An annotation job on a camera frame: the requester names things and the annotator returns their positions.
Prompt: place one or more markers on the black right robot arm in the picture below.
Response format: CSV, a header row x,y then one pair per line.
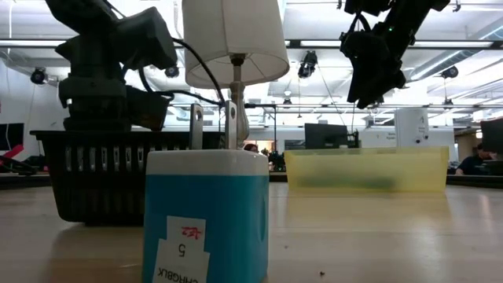
x,y
408,19

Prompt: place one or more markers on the person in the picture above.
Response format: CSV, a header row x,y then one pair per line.
x,y
473,163
250,148

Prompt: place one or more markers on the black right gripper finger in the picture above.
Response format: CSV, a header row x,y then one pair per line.
x,y
385,90
361,92

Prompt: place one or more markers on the yellow translucent plastic bin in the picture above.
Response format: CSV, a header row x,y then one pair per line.
x,y
424,169

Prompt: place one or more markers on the white pillar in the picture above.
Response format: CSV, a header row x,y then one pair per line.
x,y
410,126

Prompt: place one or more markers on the blue and white charger plug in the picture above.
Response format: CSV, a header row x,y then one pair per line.
x,y
220,220

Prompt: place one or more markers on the silver table lamp white shade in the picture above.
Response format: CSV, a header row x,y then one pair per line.
x,y
236,39

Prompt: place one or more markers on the black slotted plastic basket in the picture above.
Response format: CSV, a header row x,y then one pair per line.
x,y
98,188

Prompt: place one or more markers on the black background robot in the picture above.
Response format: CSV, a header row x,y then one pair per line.
x,y
275,161

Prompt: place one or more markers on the black ceiling-mounted camera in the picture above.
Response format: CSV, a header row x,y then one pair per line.
x,y
307,65
171,71
38,76
450,72

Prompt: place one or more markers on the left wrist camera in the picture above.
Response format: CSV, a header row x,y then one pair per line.
x,y
145,39

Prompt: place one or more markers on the red background object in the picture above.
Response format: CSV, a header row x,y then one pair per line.
x,y
13,151

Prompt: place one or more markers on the black computer monitor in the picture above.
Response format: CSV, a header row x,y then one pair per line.
x,y
326,135
12,136
493,135

